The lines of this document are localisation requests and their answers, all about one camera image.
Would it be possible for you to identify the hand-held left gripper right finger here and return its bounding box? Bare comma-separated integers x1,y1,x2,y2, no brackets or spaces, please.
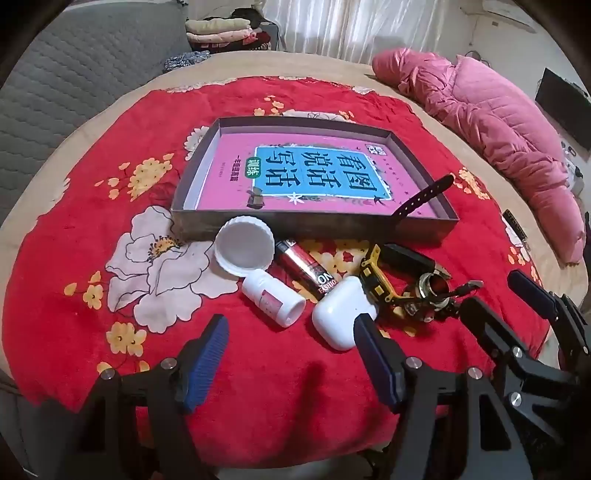
353,313,532,480

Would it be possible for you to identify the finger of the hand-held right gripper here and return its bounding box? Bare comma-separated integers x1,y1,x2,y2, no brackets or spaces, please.
459,298,578,444
508,270,591,370

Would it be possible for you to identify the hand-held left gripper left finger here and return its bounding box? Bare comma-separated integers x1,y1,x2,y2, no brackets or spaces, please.
69,314,229,480

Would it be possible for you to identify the silver metal cylinder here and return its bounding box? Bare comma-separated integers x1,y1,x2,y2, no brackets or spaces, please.
417,272,459,320

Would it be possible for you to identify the white earbuds case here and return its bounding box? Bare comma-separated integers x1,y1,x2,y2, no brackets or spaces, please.
311,276,380,350

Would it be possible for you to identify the black and yellow wristwatch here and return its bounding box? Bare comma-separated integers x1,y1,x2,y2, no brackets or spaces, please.
360,174,455,324

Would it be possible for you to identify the white pill bottle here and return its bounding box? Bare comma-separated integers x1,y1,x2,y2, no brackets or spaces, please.
242,269,307,328

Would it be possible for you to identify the red and black lighter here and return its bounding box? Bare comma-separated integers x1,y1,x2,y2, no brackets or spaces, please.
274,239,342,302

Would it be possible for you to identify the white ribbed jar cap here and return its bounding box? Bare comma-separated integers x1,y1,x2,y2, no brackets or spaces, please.
213,216,276,279

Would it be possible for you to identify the grey cardboard box tray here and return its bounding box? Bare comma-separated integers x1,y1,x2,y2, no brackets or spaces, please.
170,116,460,245

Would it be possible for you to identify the black comb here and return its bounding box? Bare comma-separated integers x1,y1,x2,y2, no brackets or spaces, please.
502,209,528,241

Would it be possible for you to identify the pink quilted jacket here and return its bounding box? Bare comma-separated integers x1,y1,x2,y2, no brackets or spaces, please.
372,46,586,266

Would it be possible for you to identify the black flat television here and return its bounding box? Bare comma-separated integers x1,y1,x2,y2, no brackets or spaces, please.
536,68,591,155

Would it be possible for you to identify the pink and blue book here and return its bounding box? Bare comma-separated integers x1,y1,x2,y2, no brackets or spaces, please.
194,134,446,217

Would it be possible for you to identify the red floral blanket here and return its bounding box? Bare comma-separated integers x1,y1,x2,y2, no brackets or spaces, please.
2,76,552,455

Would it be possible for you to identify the white air conditioner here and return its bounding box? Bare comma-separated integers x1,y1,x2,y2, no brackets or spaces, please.
480,0,539,33

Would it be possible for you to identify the beige bed sheet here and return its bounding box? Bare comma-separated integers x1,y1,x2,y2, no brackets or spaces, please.
0,51,591,416

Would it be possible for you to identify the blue patterned cloth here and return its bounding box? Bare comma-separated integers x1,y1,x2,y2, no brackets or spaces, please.
163,50,211,73

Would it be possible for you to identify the white curtain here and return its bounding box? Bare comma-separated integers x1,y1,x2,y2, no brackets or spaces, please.
263,0,467,63

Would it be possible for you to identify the grey quilted headboard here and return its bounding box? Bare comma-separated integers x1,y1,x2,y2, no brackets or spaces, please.
0,0,190,222

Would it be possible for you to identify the stack of folded clothes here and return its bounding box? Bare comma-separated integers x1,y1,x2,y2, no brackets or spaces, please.
185,16,278,54

